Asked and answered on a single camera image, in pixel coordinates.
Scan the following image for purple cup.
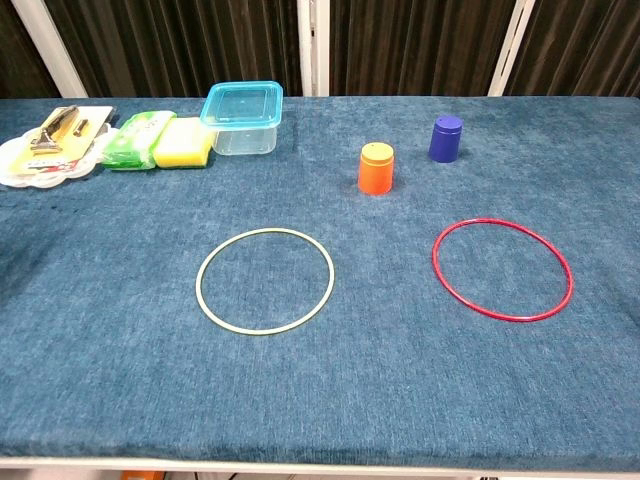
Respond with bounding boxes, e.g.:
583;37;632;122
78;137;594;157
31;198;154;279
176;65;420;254
427;115;464;165

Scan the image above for dark pleated curtain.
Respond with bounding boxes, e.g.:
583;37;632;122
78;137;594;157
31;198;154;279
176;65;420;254
0;0;640;100

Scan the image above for yellow sponge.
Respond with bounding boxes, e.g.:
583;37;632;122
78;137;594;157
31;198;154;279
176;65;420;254
152;116;216;170

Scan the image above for clear container with blue lid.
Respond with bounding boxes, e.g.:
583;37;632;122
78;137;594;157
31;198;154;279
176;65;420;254
199;80;285;157

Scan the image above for red plastic ring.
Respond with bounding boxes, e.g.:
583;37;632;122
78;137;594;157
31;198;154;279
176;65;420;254
431;217;575;323

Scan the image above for white plastic plate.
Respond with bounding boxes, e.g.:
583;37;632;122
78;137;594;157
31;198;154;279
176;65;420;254
0;126;104;191

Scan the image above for green wipes pack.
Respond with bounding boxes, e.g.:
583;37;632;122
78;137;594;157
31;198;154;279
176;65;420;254
101;110;178;172

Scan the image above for white upright frame post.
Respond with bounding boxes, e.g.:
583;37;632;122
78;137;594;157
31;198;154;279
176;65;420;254
296;0;332;98

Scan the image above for blue table cloth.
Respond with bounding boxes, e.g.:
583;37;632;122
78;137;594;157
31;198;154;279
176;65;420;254
0;94;640;472

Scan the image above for orange cup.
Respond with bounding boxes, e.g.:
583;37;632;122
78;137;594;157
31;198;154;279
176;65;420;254
357;141;396;197

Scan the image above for yellow-green plastic ring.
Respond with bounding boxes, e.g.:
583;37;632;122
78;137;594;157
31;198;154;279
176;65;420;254
195;227;336;337

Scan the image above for razor in yellow card package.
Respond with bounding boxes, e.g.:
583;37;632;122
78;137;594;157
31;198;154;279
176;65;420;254
10;104;119;175

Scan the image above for white slanted frame post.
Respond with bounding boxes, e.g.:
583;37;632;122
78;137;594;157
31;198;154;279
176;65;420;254
9;0;90;99
487;0;537;98

